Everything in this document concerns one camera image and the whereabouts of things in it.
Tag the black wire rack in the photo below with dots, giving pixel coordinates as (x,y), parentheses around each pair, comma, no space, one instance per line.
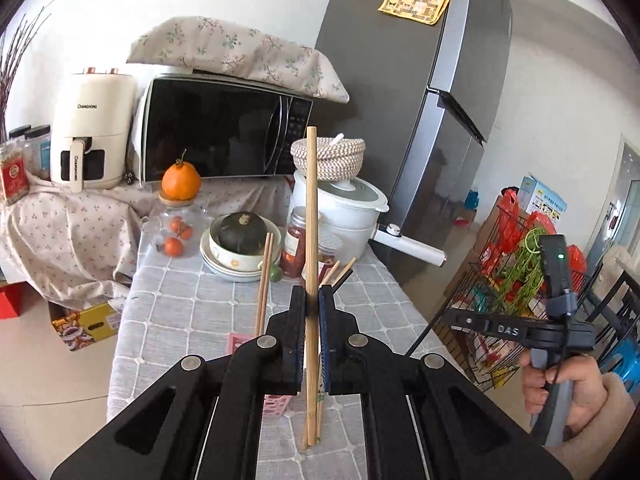
(502,274)

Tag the dark green pumpkin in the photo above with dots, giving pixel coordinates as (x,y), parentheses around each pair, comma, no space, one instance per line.
(243,233)

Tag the white pot handle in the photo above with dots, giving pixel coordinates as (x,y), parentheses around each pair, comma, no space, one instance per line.
(390,236)

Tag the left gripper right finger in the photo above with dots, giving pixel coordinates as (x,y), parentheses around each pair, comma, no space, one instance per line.
(422,418)

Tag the stacked white plates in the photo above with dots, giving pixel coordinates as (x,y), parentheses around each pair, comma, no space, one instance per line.
(243,269)

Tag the white rice cooker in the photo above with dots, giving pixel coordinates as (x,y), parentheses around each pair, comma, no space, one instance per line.
(350,209)

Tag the cardboard box on floor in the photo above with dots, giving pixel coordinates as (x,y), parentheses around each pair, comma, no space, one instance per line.
(80,328)

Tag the right hand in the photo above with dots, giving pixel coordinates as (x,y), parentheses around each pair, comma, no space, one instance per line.
(589,394)

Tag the black microwave oven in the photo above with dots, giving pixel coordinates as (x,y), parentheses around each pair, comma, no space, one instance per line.
(225,127)

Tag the grey refrigerator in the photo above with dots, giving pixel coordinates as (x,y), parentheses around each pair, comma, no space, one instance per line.
(423,98)

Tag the pink perforated basket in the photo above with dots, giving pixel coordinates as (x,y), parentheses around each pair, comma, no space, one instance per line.
(275,402)

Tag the wooden chopstick tall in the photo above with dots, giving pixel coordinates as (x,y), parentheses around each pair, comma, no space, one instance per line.
(312,287)

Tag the grey checked tablecloth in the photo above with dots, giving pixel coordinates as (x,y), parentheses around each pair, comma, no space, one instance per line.
(178,307)

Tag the white air fryer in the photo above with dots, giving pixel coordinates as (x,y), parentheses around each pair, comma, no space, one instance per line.
(91,128)

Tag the glass jar with tomatoes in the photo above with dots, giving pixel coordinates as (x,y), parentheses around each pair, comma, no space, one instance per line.
(174,232)

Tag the orange fruit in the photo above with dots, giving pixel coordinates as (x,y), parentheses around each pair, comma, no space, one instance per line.
(181,181)

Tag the red label dried fruit jar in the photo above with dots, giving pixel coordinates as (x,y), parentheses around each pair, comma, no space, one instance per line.
(293,255)

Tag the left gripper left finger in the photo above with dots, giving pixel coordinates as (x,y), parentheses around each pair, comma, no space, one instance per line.
(202,418)

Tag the floral beige cloth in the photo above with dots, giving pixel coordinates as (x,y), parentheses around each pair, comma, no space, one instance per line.
(82,249)

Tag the green lime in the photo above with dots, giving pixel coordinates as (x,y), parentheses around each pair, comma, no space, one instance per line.
(275,274)

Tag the floral cloth cover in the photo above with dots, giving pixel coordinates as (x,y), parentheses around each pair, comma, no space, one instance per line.
(230,49)

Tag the woven straw basket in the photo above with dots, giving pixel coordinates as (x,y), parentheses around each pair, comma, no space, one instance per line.
(339,158)

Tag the black chopstick long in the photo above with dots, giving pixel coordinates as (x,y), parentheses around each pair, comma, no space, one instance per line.
(381,308)

